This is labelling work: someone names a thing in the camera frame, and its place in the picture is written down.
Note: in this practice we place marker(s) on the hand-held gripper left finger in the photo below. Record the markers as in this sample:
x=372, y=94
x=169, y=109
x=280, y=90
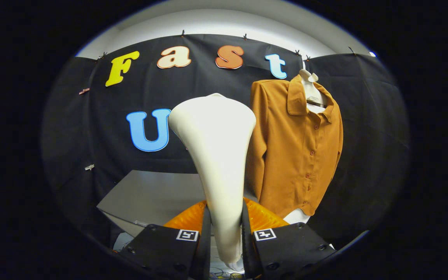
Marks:
x=205, y=252

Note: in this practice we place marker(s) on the black backdrop cloth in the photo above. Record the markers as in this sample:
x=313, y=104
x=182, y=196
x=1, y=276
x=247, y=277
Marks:
x=91, y=128

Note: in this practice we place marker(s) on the white garment steamer head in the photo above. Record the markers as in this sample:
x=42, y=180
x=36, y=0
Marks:
x=216, y=155

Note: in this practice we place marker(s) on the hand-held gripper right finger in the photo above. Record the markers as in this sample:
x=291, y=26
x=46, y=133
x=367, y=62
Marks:
x=248, y=252

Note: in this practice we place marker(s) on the orange button shirt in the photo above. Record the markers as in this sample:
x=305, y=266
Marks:
x=294, y=155

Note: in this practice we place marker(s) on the white steamer hanger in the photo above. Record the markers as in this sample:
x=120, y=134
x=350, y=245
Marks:
x=311, y=93

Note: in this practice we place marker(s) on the white clip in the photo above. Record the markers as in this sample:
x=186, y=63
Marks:
x=89, y=167

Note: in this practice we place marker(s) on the pink clip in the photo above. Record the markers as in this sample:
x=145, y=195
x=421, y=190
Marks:
x=84, y=91

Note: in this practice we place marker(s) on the row of black clips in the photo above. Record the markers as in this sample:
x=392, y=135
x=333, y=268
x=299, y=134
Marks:
x=182, y=33

